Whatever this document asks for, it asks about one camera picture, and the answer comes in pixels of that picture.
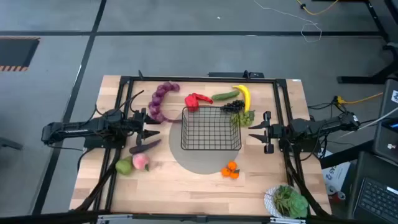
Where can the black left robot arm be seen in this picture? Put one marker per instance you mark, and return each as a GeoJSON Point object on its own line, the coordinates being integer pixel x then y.
{"type": "Point", "coordinates": [77, 127]}

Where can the black table frame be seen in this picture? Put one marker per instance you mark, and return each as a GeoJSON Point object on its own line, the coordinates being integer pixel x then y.
{"type": "Point", "coordinates": [202, 79]}

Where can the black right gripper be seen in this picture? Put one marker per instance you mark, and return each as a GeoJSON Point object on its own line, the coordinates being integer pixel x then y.
{"type": "Point", "coordinates": [278, 131]}

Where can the pink peach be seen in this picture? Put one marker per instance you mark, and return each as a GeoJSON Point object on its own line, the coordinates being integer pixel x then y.
{"type": "Point", "coordinates": [140, 161]}

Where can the red bell pepper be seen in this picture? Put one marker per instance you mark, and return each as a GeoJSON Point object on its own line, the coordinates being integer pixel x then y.
{"type": "Point", "coordinates": [191, 102]}

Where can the green cucumber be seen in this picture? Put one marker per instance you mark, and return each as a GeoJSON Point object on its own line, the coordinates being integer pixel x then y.
{"type": "Point", "coordinates": [225, 95]}

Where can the orange tangerine cluster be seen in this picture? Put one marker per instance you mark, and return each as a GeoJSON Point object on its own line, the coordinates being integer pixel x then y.
{"type": "Point", "coordinates": [230, 169]}

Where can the potted green succulent plant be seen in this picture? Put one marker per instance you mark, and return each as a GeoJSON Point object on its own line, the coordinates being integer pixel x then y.
{"type": "Point", "coordinates": [290, 202]}

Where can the black desk frame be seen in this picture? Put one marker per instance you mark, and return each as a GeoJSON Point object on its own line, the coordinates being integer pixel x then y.
{"type": "Point", "coordinates": [377, 18]}

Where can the thin white rod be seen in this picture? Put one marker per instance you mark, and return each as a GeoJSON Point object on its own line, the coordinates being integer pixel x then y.
{"type": "Point", "coordinates": [370, 124]}

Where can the round grey mat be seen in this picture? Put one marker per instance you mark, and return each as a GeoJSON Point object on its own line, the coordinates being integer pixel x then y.
{"type": "Point", "coordinates": [199, 161]}

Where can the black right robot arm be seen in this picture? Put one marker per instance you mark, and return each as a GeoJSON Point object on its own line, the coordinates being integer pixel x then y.
{"type": "Point", "coordinates": [326, 123]}

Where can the purple eggplant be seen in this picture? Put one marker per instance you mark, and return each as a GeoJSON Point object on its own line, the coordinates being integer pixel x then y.
{"type": "Point", "coordinates": [144, 147]}

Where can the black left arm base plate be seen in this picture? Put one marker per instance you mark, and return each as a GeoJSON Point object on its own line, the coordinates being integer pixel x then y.
{"type": "Point", "coordinates": [99, 144]}

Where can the grey chair leg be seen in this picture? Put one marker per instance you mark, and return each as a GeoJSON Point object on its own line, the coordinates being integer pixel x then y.
{"type": "Point", "coordinates": [9, 143]}

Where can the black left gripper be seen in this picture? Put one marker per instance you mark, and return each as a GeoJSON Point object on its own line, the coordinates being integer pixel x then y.
{"type": "Point", "coordinates": [143, 126]}

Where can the black grape bunch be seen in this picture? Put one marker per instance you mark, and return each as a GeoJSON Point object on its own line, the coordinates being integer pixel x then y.
{"type": "Point", "coordinates": [233, 106]}

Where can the green grape bunch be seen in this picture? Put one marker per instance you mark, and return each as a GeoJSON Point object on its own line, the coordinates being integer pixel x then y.
{"type": "Point", "coordinates": [244, 119]}

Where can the green pear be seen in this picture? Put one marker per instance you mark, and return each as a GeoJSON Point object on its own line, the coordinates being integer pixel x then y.
{"type": "Point", "coordinates": [123, 167]}

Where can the red chili pepper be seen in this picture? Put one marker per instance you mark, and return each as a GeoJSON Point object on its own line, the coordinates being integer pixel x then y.
{"type": "Point", "coordinates": [203, 98]}

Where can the white printed box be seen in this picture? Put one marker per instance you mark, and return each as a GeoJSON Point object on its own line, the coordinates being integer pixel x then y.
{"type": "Point", "coordinates": [335, 174]}

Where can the black laptop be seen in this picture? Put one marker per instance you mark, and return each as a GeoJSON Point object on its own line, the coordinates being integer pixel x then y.
{"type": "Point", "coordinates": [374, 194]}

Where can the yellow banana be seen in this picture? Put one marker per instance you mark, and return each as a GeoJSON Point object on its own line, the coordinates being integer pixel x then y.
{"type": "Point", "coordinates": [246, 96]}

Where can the black hazard-striped floor hatch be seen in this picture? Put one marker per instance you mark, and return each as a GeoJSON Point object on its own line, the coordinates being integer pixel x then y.
{"type": "Point", "coordinates": [15, 51]}

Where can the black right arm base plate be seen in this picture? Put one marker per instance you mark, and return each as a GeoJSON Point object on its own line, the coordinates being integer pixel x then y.
{"type": "Point", "coordinates": [286, 147]}

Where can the red drink can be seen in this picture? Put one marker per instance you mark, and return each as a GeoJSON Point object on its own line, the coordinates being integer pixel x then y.
{"type": "Point", "coordinates": [339, 195]}

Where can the silver aluminium bar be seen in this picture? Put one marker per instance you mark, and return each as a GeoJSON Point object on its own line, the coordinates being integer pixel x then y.
{"type": "Point", "coordinates": [124, 218]}

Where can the black equipment case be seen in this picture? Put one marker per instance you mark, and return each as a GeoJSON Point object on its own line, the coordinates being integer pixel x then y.
{"type": "Point", "coordinates": [385, 130]}

